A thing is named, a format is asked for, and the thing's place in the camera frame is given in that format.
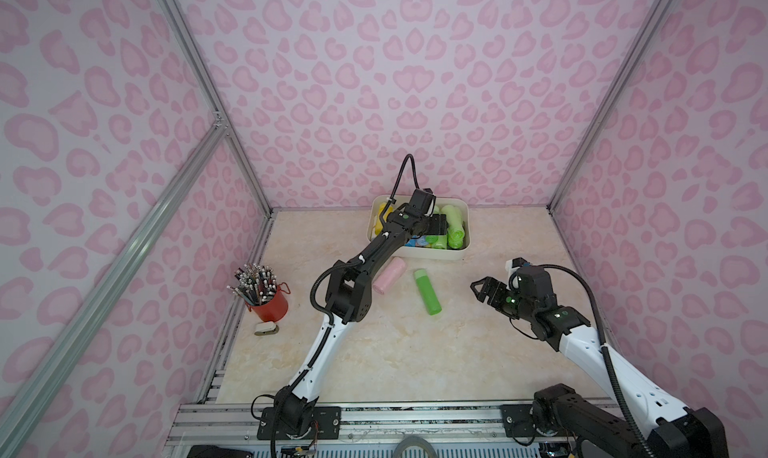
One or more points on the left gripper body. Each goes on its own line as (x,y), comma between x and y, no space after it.
(437,224)

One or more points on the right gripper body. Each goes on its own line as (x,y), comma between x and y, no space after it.
(498,293)

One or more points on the light green roll front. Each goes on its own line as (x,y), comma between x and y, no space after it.
(437,241)

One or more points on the light green roll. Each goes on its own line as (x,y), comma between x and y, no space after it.
(459,236)
(437,241)
(451,221)

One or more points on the yellow trash bag roll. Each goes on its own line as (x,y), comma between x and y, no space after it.
(380,219)

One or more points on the pink trash bag roll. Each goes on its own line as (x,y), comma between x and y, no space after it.
(389,275)

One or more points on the green trash bag roll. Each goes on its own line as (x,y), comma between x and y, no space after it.
(427,292)

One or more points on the blue trash bag roll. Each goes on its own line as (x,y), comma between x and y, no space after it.
(417,242)

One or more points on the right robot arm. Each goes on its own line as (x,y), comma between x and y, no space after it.
(651,422)

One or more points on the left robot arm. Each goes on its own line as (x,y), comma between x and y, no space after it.
(343,293)

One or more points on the red pen holder cup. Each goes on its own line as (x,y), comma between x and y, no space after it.
(276,308)

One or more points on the bundle of pens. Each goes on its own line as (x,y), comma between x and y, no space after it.
(256,284)

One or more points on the small white clip object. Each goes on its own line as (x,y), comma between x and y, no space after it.
(266,328)

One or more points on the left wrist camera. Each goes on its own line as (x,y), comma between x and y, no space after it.
(422,201)

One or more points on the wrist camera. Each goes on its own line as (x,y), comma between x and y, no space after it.
(422,201)
(530,283)

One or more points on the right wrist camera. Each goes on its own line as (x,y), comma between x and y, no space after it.
(530,283)

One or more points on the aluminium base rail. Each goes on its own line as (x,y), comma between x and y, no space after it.
(453,429)

